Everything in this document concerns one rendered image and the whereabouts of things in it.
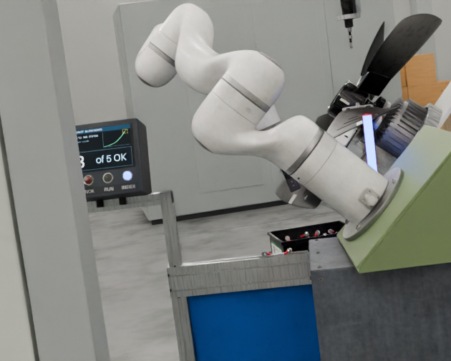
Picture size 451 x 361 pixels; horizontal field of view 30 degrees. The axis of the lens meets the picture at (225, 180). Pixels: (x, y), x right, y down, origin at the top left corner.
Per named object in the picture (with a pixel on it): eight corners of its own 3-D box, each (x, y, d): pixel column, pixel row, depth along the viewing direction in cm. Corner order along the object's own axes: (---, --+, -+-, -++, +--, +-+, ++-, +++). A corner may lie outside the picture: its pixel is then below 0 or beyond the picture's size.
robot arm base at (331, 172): (414, 172, 172) (342, 116, 170) (356, 246, 172) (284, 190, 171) (391, 168, 191) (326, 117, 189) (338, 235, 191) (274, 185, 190)
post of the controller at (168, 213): (182, 263, 223) (172, 190, 220) (180, 266, 220) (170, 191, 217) (170, 265, 223) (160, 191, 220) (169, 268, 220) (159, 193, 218)
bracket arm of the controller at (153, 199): (174, 201, 221) (172, 190, 220) (172, 203, 218) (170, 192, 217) (85, 211, 223) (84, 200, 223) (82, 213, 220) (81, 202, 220)
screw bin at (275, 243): (343, 243, 244) (340, 220, 244) (362, 255, 228) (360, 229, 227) (269, 256, 241) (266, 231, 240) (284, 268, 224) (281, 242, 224)
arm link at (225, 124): (326, 132, 173) (234, 60, 172) (270, 203, 175) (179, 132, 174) (321, 127, 185) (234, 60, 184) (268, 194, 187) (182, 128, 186)
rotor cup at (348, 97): (356, 136, 265) (321, 113, 265) (382, 97, 263) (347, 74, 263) (359, 140, 251) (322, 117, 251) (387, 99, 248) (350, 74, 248)
